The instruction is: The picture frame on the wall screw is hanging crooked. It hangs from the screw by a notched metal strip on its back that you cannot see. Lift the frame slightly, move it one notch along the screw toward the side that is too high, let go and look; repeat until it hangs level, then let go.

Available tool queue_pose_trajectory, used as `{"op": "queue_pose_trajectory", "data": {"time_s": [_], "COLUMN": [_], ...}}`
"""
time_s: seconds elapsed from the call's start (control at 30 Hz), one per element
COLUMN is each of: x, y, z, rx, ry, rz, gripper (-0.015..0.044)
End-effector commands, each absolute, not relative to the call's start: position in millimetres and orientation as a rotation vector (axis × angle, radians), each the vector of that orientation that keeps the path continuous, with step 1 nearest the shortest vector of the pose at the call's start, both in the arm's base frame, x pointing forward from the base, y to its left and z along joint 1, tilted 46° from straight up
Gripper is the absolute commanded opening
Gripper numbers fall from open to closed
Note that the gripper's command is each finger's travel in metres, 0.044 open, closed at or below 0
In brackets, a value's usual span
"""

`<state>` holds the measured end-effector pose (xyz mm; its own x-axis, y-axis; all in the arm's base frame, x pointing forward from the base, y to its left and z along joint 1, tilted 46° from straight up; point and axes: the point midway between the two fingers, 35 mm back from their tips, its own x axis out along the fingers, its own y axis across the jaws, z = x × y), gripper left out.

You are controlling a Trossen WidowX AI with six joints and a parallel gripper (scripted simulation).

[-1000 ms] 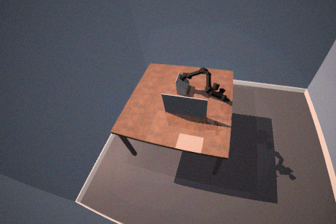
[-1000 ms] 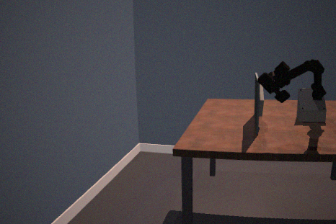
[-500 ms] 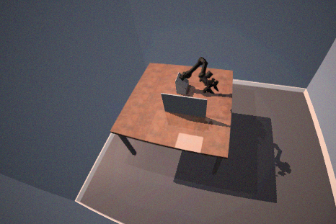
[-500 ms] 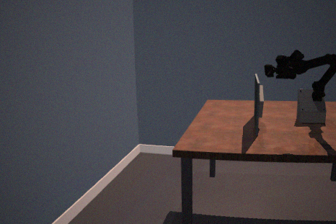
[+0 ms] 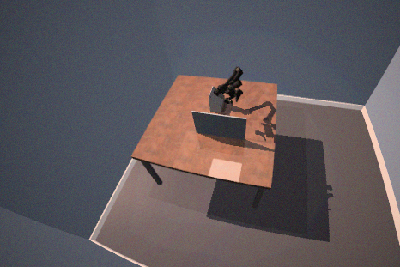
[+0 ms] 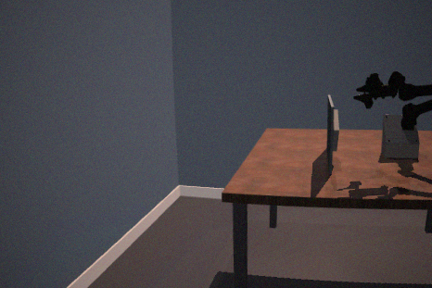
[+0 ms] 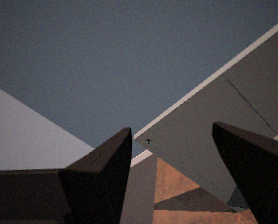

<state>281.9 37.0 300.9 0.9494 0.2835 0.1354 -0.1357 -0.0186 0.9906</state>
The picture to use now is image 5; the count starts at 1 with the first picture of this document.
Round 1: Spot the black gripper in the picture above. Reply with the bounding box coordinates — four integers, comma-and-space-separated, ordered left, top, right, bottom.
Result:
224, 88, 243, 105

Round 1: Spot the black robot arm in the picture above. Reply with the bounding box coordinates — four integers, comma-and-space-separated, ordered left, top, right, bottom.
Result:
214, 67, 243, 96

